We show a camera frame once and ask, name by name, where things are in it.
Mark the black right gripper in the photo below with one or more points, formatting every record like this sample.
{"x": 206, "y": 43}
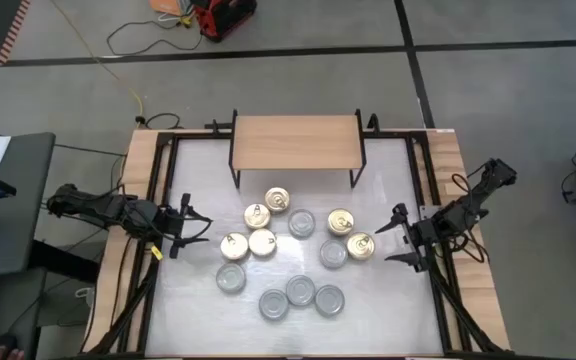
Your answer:
{"x": 425, "y": 232}

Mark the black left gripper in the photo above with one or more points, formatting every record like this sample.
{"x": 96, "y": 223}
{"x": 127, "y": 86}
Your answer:
{"x": 170, "y": 222}

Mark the gold-lid blue salmon can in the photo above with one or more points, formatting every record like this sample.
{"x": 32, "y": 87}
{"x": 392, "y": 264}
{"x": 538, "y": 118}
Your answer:
{"x": 262, "y": 242}
{"x": 277, "y": 199}
{"x": 234, "y": 246}
{"x": 257, "y": 216}
{"x": 340, "y": 221}
{"x": 361, "y": 245}

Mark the silver-lid green tuna can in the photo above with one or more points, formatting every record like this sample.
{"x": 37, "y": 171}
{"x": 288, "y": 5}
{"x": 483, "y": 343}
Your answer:
{"x": 301, "y": 223}
{"x": 273, "y": 304}
{"x": 230, "y": 277}
{"x": 329, "y": 300}
{"x": 300, "y": 290}
{"x": 333, "y": 253}

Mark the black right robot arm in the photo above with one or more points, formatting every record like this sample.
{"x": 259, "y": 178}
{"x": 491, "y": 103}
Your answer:
{"x": 488, "y": 185}

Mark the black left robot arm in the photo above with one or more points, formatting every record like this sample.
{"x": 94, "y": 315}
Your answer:
{"x": 103, "y": 205}

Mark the wooden shelf black metal legs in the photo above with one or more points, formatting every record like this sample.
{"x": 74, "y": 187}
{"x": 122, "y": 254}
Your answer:
{"x": 300, "y": 150}

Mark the grey desk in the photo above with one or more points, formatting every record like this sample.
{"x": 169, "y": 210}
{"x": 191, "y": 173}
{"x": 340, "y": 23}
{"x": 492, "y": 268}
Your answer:
{"x": 18, "y": 210}

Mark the red black tool case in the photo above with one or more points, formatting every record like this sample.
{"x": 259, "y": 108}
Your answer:
{"x": 223, "y": 17}

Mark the black computer mouse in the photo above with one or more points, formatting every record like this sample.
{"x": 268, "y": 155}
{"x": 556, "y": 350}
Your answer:
{"x": 4, "y": 341}

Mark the orange box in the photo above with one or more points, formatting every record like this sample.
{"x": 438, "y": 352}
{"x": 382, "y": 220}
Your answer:
{"x": 165, "y": 6}

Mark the black metal table frame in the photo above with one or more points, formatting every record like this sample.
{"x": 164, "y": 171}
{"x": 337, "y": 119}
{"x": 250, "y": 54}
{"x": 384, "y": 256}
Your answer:
{"x": 393, "y": 134}

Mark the black clamp bracket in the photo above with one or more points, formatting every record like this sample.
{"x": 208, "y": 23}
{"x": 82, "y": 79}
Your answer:
{"x": 218, "y": 125}
{"x": 373, "y": 122}

